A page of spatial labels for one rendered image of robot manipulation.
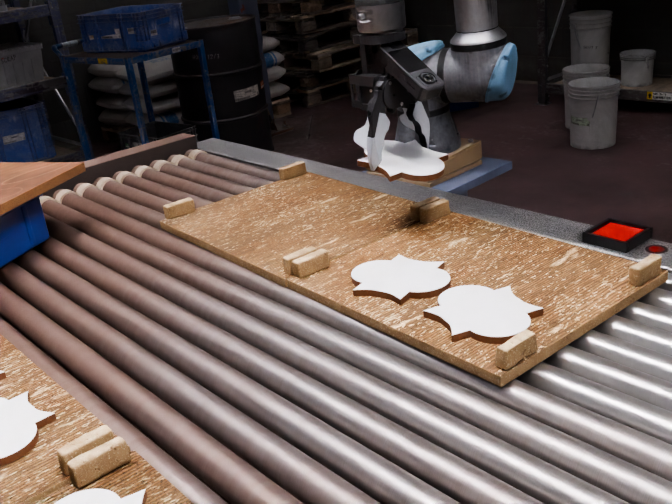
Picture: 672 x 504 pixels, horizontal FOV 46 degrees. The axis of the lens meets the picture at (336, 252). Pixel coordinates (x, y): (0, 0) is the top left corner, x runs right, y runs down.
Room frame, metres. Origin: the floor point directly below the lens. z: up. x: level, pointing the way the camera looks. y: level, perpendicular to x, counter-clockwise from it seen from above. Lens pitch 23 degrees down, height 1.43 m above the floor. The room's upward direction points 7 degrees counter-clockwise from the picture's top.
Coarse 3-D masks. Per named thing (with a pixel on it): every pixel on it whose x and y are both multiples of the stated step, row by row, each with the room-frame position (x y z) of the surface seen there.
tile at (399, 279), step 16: (400, 256) 1.09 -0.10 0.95; (352, 272) 1.05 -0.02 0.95; (368, 272) 1.05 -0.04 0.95; (384, 272) 1.04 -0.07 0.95; (400, 272) 1.03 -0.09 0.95; (416, 272) 1.03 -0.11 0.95; (432, 272) 1.02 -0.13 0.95; (368, 288) 0.99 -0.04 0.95; (384, 288) 0.99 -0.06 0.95; (400, 288) 0.98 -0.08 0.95; (416, 288) 0.98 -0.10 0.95; (432, 288) 0.97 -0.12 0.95; (448, 288) 0.98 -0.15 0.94; (400, 304) 0.95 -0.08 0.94
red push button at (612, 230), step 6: (600, 228) 1.15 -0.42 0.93; (606, 228) 1.14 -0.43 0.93; (612, 228) 1.14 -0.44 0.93; (618, 228) 1.14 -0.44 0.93; (624, 228) 1.14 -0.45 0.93; (630, 228) 1.13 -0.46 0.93; (636, 228) 1.13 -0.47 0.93; (600, 234) 1.12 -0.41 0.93; (606, 234) 1.12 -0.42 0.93; (612, 234) 1.12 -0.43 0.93; (618, 234) 1.12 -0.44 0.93; (624, 234) 1.11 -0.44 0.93; (630, 234) 1.11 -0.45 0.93; (636, 234) 1.11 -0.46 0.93; (624, 240) 1.09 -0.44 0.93
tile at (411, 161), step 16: (384, 144) 1.28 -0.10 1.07; (400, 144) 1.28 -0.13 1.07; (416, 144) 1.28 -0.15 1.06; (384, 160) 1.22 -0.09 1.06; (400, 160) 1.22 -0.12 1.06; (416, 160) 1.22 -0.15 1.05; (432, 160) 1.22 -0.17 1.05; (400, 176) 1.18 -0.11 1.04; (416, 176) 1.17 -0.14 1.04; (432, 176) 1.17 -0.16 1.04
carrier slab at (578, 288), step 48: (384, 240) 1.19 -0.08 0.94; (432, 240) 1.16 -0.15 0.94; (480, 240) 1.14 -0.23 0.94; (528, 240) 1.12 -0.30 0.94; (336, 288) 1.03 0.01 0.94; (528, 288) 0.96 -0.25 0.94; (576, 288) 0.94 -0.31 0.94; (624, 288) 0.93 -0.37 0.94; (432, 336) 0.86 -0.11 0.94; (576, 336) 0.84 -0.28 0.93
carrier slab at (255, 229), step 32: (256, 192) 1.51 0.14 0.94; (288, 192) 1.49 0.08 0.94; (320, 192) 1.47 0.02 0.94; (352, 192) 1.44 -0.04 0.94; (160, 224) 1.41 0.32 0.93; (192, 224) 1.37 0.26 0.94; (224, 224) 1.35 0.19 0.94; (256, 224) 1.33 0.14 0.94; (288, 224) 1.31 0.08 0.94; (320, 224) 1.29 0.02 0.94; (352, 224) 1.27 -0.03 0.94; (384, 224) 1.26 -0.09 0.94; (224, 256) 1.23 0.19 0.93; (256, 256) 1.18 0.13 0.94
